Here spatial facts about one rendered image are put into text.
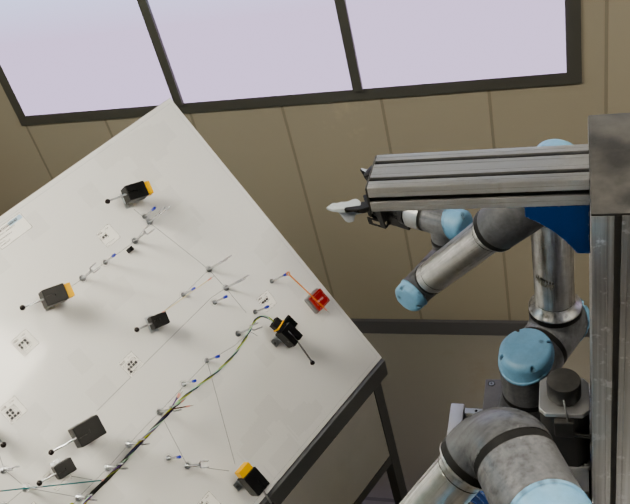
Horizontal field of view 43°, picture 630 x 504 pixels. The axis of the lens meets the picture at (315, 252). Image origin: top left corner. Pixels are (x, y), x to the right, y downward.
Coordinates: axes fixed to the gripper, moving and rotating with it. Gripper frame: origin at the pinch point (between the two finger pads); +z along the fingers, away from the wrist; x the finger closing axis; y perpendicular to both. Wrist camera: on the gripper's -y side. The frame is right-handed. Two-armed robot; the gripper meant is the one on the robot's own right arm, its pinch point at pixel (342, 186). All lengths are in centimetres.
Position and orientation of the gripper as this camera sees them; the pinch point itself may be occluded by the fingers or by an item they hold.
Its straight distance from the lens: 203.9
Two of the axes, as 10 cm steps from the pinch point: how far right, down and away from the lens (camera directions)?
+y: 3.0, 6.8, 6.7
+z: -7.5, -2.6, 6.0
